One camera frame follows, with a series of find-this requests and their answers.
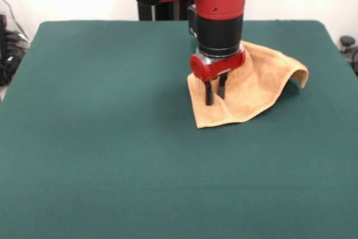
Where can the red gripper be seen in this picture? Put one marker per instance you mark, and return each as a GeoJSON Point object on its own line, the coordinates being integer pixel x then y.
{"type": "Point", "coordinates": [212, 68]}

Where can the tan terry towel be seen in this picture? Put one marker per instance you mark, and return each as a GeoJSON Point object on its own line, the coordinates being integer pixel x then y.
{"type": "Point", "coordinates": [251, 93]}

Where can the dark green table cloth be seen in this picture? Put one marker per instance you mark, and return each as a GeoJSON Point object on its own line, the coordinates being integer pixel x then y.
{"type": "Point", "coordinates": [84, 138]}

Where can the black equipment pile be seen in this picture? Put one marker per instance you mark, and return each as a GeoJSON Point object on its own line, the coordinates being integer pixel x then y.
{"type": "Point", "coordinates": [11, 54]}

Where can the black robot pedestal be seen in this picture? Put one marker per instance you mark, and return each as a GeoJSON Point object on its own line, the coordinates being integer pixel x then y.
{"type": "Point", "coordinates": [167, 12]}

